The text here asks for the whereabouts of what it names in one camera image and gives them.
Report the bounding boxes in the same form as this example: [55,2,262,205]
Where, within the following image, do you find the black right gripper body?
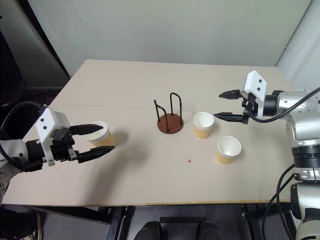
[240,92,259,125]

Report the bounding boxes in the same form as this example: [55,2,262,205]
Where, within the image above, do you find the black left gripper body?
[49,127,81,165]

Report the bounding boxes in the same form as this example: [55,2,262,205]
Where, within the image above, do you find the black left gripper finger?
[69,123,104,137]
[77,145,116,165]

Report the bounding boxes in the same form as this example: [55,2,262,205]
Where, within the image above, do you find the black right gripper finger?
[218,89,242,101]
[212,112,245,123]

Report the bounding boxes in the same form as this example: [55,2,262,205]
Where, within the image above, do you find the tan white paper cup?
[81,120,117,148]
[192,111,216,140]
[215,135,243,166]

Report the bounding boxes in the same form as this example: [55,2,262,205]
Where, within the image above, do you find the white side panel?
[275,0,320,94]

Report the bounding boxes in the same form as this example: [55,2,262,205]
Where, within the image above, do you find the dark rounded shape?
[199,220,225,240]
[135,220,161,240]

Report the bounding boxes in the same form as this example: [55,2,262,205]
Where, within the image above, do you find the black bulky background object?
[0,14,27,107]

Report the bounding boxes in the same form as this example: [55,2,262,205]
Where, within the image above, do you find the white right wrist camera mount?
[239,70,268,119]

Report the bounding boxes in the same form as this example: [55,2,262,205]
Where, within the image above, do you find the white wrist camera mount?
[34,107,71,168]
[239,70,268,119]

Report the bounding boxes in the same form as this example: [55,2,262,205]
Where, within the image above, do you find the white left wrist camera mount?
[34,107,71,168]

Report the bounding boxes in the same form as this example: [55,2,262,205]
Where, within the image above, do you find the brown wire cup holder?
[153,92,185,136]

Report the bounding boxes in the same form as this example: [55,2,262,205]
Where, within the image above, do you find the black metal table frame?
[32,202,298,240]

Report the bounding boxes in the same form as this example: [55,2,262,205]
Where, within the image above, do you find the black right body cable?
[276,164,300,240]
[265,174,295,240]

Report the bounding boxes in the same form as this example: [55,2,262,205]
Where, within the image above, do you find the black backdrop frame post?
[18,0,71,78]

